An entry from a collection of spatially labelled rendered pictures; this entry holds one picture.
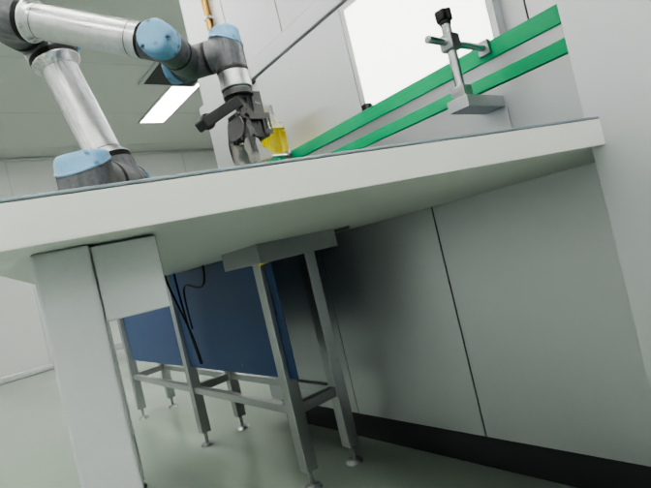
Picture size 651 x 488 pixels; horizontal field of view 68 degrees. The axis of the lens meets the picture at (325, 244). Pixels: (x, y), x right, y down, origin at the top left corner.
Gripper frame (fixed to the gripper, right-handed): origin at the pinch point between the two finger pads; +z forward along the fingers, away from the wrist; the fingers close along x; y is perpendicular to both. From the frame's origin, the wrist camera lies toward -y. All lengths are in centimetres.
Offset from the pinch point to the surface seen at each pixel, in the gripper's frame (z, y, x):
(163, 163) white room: -166, 249, 602
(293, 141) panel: -17, 39, 30
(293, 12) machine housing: -55, 42, 18
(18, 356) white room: 62, 15, 608
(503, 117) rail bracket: 6, 19, -53
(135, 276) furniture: 20, -49, -55
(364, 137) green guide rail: -2.4, 22.1, -17.8
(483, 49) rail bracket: -7, 20, -52
